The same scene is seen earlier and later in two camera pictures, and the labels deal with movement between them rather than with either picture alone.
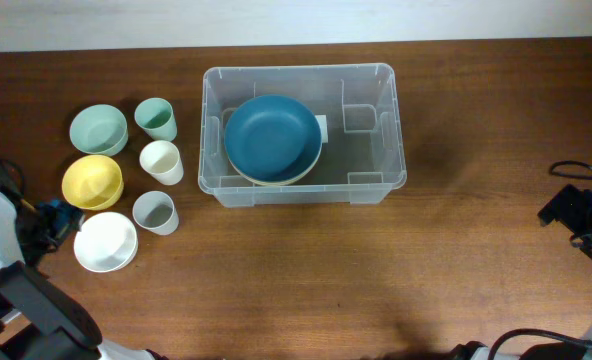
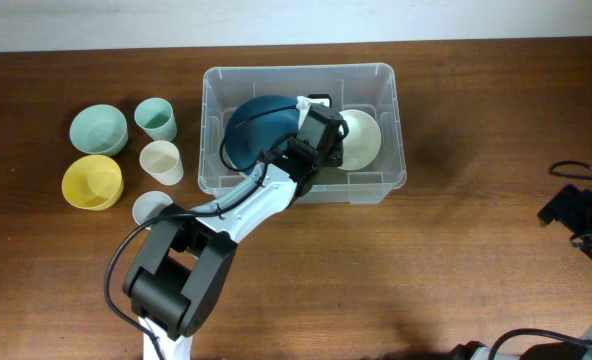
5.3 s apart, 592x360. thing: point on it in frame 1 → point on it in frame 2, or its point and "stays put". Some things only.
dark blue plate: (273, 137) stays put
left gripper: (67, 218) → (337, 156)
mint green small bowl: (101, 129) stays put
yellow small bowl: (93, 182) stays put
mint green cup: (156, 116) stays put
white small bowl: (105, 242) → (362, 143)
